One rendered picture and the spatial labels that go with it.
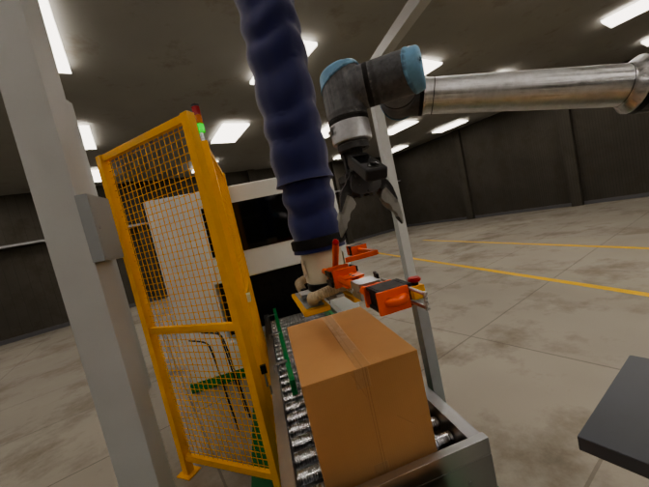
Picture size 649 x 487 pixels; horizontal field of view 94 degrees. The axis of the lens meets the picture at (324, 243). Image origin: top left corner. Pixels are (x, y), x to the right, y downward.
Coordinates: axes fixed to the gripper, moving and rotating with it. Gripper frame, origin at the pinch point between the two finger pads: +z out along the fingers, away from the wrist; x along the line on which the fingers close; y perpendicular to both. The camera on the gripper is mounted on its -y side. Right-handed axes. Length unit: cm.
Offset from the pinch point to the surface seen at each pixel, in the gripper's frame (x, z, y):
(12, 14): 100, -115, 89
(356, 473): 12, 78, 27
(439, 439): -23, 84, 34
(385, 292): 2.5, 12.6, -5.5
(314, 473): 25, 85, 42
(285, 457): 34, 80, 48
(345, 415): 11, 58, 27
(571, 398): -140, 139, 83
